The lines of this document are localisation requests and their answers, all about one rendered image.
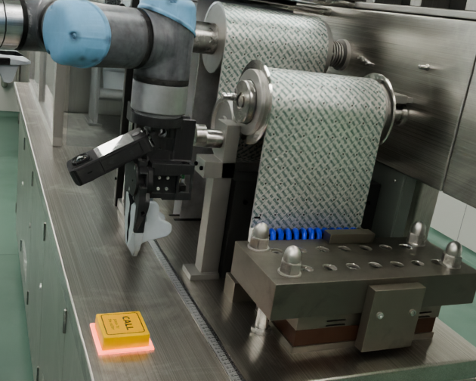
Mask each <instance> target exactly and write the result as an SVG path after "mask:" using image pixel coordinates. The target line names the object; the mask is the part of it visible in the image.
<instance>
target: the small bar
mask: <svg viewBox="0 0 476 381"><path fill-rule="evenodd" d="M374 237H375V234H374V233H373V232H371V231H370V230H369V229H338V230H324V234H323V239H324V240H325V241H326V242H327V243H373V241H374Z"/></svg>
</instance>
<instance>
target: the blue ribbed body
mask: <svg viewBox="0 0 476 381"><path fill-rule="evenodd" d="M338 229H342V228H340V227H338V228H336V229H334V228H329V230H338ZM324 230H328V228H322V229H320V228H315V229H313V228H308V229H307V230H306V229H305V228H300V229H299V230H298V229H297V228H293V229H292V230H290V229H289V228H285V229H284V231H283V229H281V228H278V229H276V231H275V230H274V229H273V228H270V229H269V235H268V236H269V240H308V239H323V234H324Z"/></svg>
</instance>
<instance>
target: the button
mask: <svg viewBox="0 0 476 381"><path fill-rule="evenodd" d="M95 328H96V331H97V335H98V338H99V341H100V345H101V348H102V350H103V351H106V350H114V349H122V348H137V347H145V346H149V341H150V333H149V331H148V329H147V326H146V324H145V323H144V319H143V318H142V316H141V313H140V312H139V311H129V312H118V313H107V314H96V318H95Z"/></svg>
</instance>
